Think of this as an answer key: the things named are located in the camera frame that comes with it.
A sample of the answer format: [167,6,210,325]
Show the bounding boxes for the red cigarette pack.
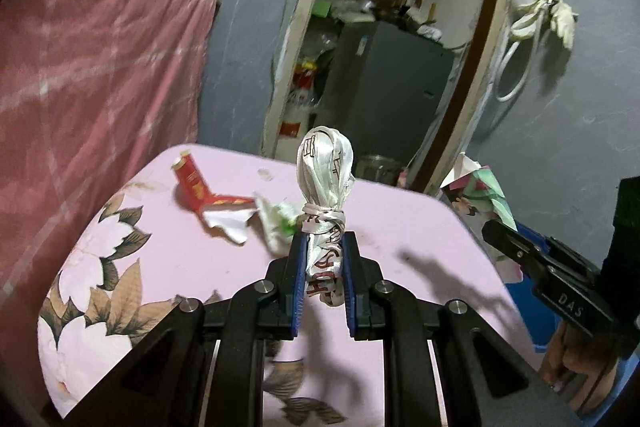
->
[171,150,256,217]

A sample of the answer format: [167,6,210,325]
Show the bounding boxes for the pink floral table cloth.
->
[38,147,539,426]

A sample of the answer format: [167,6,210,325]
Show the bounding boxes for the dark grey cabinet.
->
[314,22,454,165]

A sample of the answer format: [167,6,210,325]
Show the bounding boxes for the white rubber glove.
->
[550,0,576,51]

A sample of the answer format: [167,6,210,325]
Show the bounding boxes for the pink green picture wrapper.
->
[440,152,523,284]

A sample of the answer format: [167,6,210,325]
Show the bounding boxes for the white green crumpled wrapper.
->
[198,194,299,256]

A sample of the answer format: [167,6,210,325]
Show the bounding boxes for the white red bottle on floor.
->
[279,61,318,138]

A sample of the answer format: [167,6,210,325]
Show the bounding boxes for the person's hand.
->
[538,321,620,413]

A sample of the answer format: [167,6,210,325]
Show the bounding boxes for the white hose on wall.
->
[494,0,551,104]

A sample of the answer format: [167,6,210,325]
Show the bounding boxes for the knotted white printed plastic bag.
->
[296,126,355,307]

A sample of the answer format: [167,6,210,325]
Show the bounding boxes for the blue plastic trash bucket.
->
[506,268,561,355]

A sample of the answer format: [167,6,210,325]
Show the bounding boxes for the red pink hanging cloth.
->
[1,0,217,407]

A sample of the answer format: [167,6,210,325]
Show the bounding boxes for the metal pot on floor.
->
[355,155,404,186]

